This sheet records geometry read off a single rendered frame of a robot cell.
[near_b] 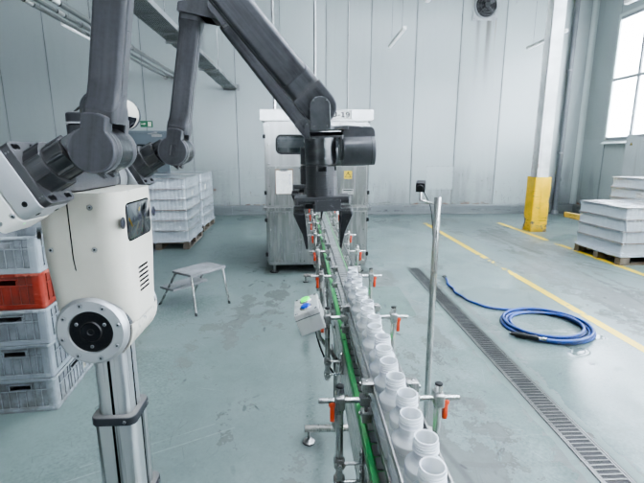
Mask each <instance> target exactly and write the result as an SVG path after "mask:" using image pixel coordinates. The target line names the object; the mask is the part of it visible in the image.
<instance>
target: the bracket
mask: <svg viewBox="0 0 644 483"><path fill-rule="evenodd" d="M316 213H318V214H314V213H313V210H312V209H310V214H307V216H310V222H308V224H310V230H311V231H310V232H311V235H308V237H311V243H312V249H311V250H312V251H309V253H313V260H314V264H313V266H314V268H316V275H311V276H310V277H311V278H315V281H316V285H315V288H316V291H319V300H320V303H321V305H322V308H323V310H324V316H323V318H324V320H325V324H326V328H325V357H324V359H323V360H324V365H325V370H324V372H323V373H324V378H325V380H330V378H331V377H332V376H339V375H341V374H342V375H343V363H341V365H340V368H341V370H340V373H332V372H331V370H330V366H331V364H332V362H340V361H343V350H342V351H341V353H340V355H341V359H340V360H332V359H331V358H330V324H331V320H341V322H344V324H341V326H340V329H341V331H342V333H343V334H346V333H348V332H349V328H350V325H349V324H346V322H347V321H348V319H349V315H348V314H347V313H346V312H349V307H350V304H342V306H340V308H341V309H342V312H344V313H341V314H340V315H338V316H334V313H333V312H332V316H331V313H330V311H331V310H333V309H334V302H332V308H330V307H325V309H324V307H323V288H324V287H325V286H323V281H324V279H326V278H332V279H333V282H332V283H331V285H332V287H333V288H337V284H338V282H336V281H335V279H336V278H337V275H336V272H337V269H338V265H333V267H332V270H333V274H332V275H327V272H326V275H324V272H323V269H324V268H319V266H320V265H322V264H320V263H319V258H323V253H326V254H328V256H326V260H327V261H330V260H331V256H329V254H330V253H331V250H330V249H329V248H331V244H330V243H326V247H327V248H328V249H326V250H324V251H320V250H319V248H320V244H319V245H316V244H317V243H319V242H320V238H319V242H316V238H317V237H320V236H322V237H324V239H322V242H326V239H325V237H326V234H325V232H326V228H323V227H321V225H322V222H321V220H322V218H320V217H319V216H320V214H319V212H316ZM331 215H332V216H333V220H336V222H335V225H336V227H337V229H338V231H339V228H338V224H339V222H338V221H339V214H338V211H336V213H335V211H333V213H331ZM331 215H330V214H329V216H330V217H329V219H330V220H332V218H331ZM313 216H318V218H317V220H320V222H314V218H313ZM334 216H336V218H334ZM315 224H319V225H320V227H319V229H320V230H322V232H324V234H319V235H318V233H316V232H317V231H318V227H317V231H316V230H314V225H315ZM355 235H356V234H350V229H347V234H344V236H347V243H344V244H345V245H346V248H347V250H348V252H349V254H350V253H356V265H355V266H356V267H357V271H358V272H360V271H361V268H360V265H358V255H359V260H360V261H361V254H362V253H364V252H366V250H359V245H358V244H356V250H350V242H352V236H355ZM320 253H322V257H319V255H320ZM358 275H359V276H361V277H362V278H368V279H369V295H368V296H369V298H370V299H372V295H373V287H374V288H375V287H376V279H377V277H381V274H374V273H373V268H372V267H369V272H368V275H361V274H360V273H358ZM326 285H327V280H326ZM396 308H397V307H396V306H391V311H390V312H389V315H380V313H377V314H378V315H380V316H381V319H390V322H391V324H390V338H391V346H392V348H393V350H394V353H395V334H396V331H397V332H399V331H400V321H401V318H408V315H407V314H397V313H396ZM405 380H406V382H407V385H409V386H410V388H412V389H414V390H416V391H417V393H418V392H419V388H421V384H419V382H418V380H417V378H416V377H410V378H405ZM373 385H375V384H374V381H373V378H369V379H361V381H360V382H359V386H361V390H362V393H360V394H359V397H345V394H344V384H342V383H338V384H337V385H336V386H335V387H336V390H335V391H334V398H318V403H319V404H321V403H328V404H329V408H330V422H334V409H335V410H336V414H335V456H334V458H333V466H334V468H335V474H334V475H333V483H359V482H361V483H363V469H362V466H360V470H358V472H359V479H346V480H345V476H344V474H343V470H344V469H345V468H346V466H354V465H359V464H361V465H363V448H360V452H359V461H352V462H345V457H344V456H343V413H344V410H345V403H359V404H360V406H364V407H361V408H360V411H358V415H360V418H361V422H362V423H363V424H369V423H372V416H374V413H373V409H372V407H368V406H370V405H371V402H372V398H371V397H370V394H369V393H373V391H372V386H373ZM449 401H460V396H459V395H458V394H457V395H445V394H444V393H443V383H442V382H441V381H435V388H432V390H431V395H419V394H418V404H420V402H433V404H434V405H433V422H432V431H433V432H435V433H436V434H437V435H438V437H439V440H440V424H441V410H442V419H446V418H447V416H448V407H449Z"/></svg>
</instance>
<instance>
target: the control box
mask: <svg viewBox="0 0 644 483"><path fill-rule="evenodd" d="M309 298H310V299H309V300H308V301H306V302H301V299H299V300H296V301H295V304H294V319H295V321H296V324H297V326H298V329H299V331H300V334H301V335H302V336H303V335H306V334H310V333H313V332H315V334H316V338H317V342H318V345H319V348H320V351H321V353H322V356H323V357H325V355H324V353H323V350H322V347H321V345H320V342H321V343H322V344H323V346H324V347H325V340H324V338H323V337H322V336H321V332H320V330H322V329H324V328H326V324H325V320H324V318H323V316H324V310H323V308H322V305H321V303H320V300H319V298H318V295H317V293H314V294H313V295H310V296H309ZM305 303H310V305H309V306H308V307H307V308H305V309H301V306H302V305H303V304H305ZM319 340H320V341H319ZM331 345H332V348H330V355H331V356H332V358H333V360H340V354H338V357H337V356H336V355H335V353H334V346H333V344H331Z"/></svg>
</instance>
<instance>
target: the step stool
mask: <svg viewBox="0 0 644 483"><path fill-rule="evenodd" d="M224 268H225V265H223V264H214V263H209V262H204V263H201V264H194V265H190V266H186V267H183V268H179V269H176V270H173V271H172V273H174V275H173V276H172V279H171V281H170V283H169V284H166V285H163V286H160V288H162V289H165V290H166V291H165V293H164V295H163V297H162V299H161V301H160V303H159V305H161V304H162V303H163V301H164V299H165V297H166V295H167V293H168V291H178V290H181V289H183V288H188V287H192V292H193V299H194V307H195V316H197V310H196V295H195V292H196V289H197V287H198V285H199V284H201V283H204V282H207V279H204V278H202V276H203V274H206V273H209V272H212V271H216V270H219V269H221V271H222V276H223V281H224V285H225V290H226V295H227V300H228V304H231V302H230V298H229V293H228V288H227V284H226V279H225V274H224ZM176 274H178V275H182V276H187V277H190V278H186V279H183V280H179V281H176V282H173V280H174V278H175V276H176ZM199 275H200V277H196V276H199ZM194 286H195V287H194Z"/></svg>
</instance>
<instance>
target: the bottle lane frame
mask: <svg viewBox="0 0 644 483"><path fill-rule="evenodd" d="M319 238H320V242H319ZM322 239H323V237H322V236H320V237H318V242H319V244H320V248H319V250H320V251H324V250H326V248H325V244H324V243H323V242H322ZM319 244H318V245H319ZM326 256H327V254H326V253H323V258H320V260H321V264H322V268H324V269H323V272H324V275H326V272H327V275H332V273H331V270H330V265H329V261H327V260H326ZM322 259H323V262H322ZM326 280H327V285H326ZM332 281H333V279H332V278H326V279H324V284H325V289H326V288H327V289H328V307H330V308H332V302H333V310H330V313H331V316H332V312H333V316H338V315H340V314H341V312H340V308H339V306H338V302H337V298H336V293H335V289H334V288H333V287H332V285H331V283H332ZM331 324H332V330H333V341H334V346H335V352H336V356H337V357H338V354H340V353H341V351H342V350H343V361H341V363H343V375H342V374H341V376H340V375H339V376H340V382H341V383H342V384H344V394H345V397H359V393H360V392H358V387H357V380H356V376H355V371H354V370H355V369H354V367H353V362H352V360H351V355H350V350H349V347H348V345H349V344H348V342H347V338H346V334H345V333H342V331H341V329H340V326H341V324H343V322H341V320H331ZM361 407H362V406H360V404H359V403H345V411H346V417H347V423H348V428H349V434H350V440H351V447H352V453H353V458H354V461H359V452H360V448H363V465H361V464H359V465H355V470H356V479H359V472H358V470H360V466H362V469H363V483H380V478H379V472H384V471H378V470H377V465H376V461H375V458H376V457H379V456H374V453H373V449H372V445H374V444H372V443H371V441H370V437H369V432H373V431H368V428H367V424H363V423H362V422H361V418H360V415H358V411H360V408H361Z"/></svg>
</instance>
